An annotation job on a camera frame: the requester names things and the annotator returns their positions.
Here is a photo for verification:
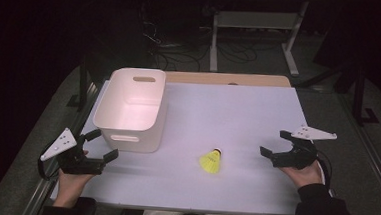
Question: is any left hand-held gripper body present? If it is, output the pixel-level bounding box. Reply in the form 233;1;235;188
38;125;108;177

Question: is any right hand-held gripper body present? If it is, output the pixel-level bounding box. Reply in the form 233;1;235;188
271;123;339;172

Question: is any white plastic storage bin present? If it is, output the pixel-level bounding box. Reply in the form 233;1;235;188
91;65;171;155

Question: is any yellow shuttlecock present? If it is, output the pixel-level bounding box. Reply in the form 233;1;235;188
197;147;223;175

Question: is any person's right hand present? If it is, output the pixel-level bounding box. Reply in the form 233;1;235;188
278;157;326;191

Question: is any person's left hand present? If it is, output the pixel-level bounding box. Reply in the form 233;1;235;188
52;147;98;210

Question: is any dark metal stand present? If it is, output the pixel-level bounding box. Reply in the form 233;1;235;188
65;55;93;111
291;58;381;129

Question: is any wooden table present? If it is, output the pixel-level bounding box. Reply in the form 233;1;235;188
164;68;293;92

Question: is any right hand-held gripper cable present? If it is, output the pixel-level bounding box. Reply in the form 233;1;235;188
313;149;336;191

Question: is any hand-held gripper cable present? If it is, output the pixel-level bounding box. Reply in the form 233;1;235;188
36;157;63;183
313;149;336;191

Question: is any left hand-held gripper cable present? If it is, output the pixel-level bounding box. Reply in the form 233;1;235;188
36;157;63;183

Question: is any white metal desk frame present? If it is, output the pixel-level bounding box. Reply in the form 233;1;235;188
208;0;310;78

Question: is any tangle of floor cables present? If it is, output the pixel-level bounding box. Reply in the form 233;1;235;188
136;2;263;77

